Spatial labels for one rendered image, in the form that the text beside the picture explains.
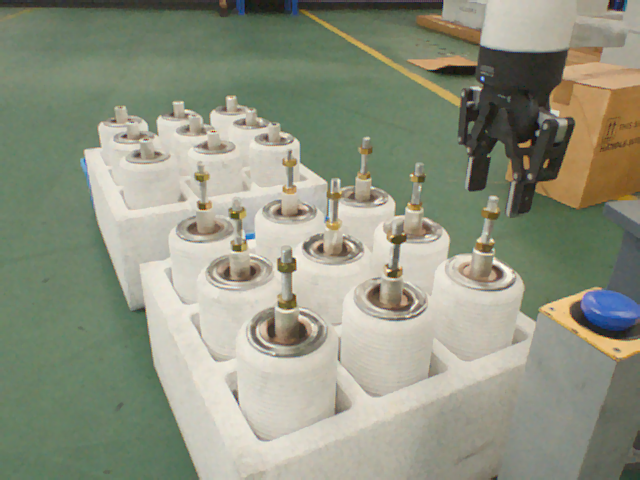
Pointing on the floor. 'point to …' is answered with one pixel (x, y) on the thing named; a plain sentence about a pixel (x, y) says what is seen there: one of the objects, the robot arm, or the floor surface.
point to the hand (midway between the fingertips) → (496, 190)
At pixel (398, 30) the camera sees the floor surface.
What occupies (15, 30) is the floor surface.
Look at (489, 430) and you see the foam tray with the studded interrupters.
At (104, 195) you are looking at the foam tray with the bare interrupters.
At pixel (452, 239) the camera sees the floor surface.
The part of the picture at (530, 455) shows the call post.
